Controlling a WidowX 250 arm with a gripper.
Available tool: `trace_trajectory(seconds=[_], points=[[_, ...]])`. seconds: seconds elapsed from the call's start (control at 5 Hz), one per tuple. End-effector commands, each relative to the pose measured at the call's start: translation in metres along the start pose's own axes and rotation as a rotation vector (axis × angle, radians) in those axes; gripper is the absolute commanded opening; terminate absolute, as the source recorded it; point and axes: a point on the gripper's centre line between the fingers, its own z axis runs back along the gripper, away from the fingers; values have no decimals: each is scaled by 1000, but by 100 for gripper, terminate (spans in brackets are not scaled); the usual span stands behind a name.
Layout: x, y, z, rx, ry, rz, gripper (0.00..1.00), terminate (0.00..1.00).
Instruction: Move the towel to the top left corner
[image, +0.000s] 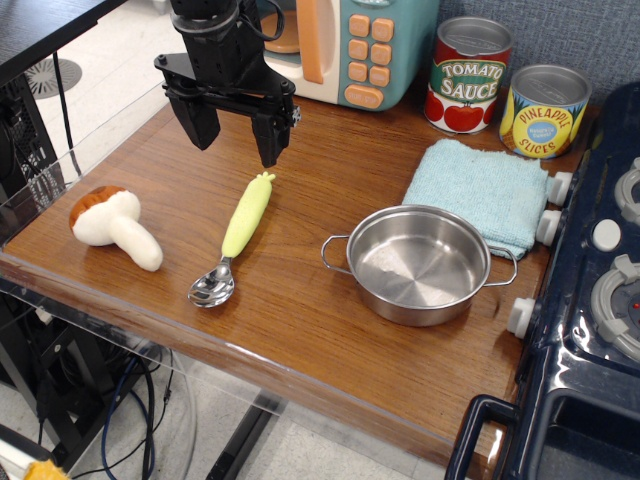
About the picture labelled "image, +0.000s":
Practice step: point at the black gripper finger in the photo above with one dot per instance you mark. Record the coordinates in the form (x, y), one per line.
(198, 117)
(272, 135)

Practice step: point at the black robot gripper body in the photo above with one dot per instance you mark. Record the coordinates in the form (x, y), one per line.
(224, 58)

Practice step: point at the spoon with green handle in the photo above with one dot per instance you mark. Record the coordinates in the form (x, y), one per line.
(217, 286)

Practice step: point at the light blue towel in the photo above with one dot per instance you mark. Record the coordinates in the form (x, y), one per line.
(501, 195)

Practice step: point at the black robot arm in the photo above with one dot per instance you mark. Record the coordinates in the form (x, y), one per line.
(223, 68)

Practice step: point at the white stove knob top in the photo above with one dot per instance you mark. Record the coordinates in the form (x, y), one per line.
(559, 188)

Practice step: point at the white stove knob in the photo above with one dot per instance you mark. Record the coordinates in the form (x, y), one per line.
(547, 227)
(520, 316)
(559, 188)

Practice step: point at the yellow plush object corner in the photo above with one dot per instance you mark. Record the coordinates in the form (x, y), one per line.
(44, 470)

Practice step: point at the toy microwave teal and cream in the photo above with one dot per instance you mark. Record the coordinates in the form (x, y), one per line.
(359, 54)

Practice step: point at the plush mushroom toy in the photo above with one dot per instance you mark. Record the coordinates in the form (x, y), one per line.
(110, 215)

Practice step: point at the clear acrylic table guard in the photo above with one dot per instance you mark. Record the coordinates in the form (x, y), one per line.
(292, 326)

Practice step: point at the black side desk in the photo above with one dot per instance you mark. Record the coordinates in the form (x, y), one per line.
(30, 32)

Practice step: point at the stainless steel pot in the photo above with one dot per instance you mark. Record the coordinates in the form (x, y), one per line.
(418, 265)

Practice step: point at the tomato sauce can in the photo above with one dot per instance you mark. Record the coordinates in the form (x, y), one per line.
(469, 64)

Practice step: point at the pineapple slices can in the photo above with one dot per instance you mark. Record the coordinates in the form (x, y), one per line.
(544, 110)

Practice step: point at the white stove knob middle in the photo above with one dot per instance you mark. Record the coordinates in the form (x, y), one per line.
(547, 227)

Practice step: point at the white stove knob bottom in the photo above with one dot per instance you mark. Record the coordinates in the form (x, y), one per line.
(520, 316)

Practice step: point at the dark blue toy stove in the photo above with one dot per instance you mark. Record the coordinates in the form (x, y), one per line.
(576, 413)

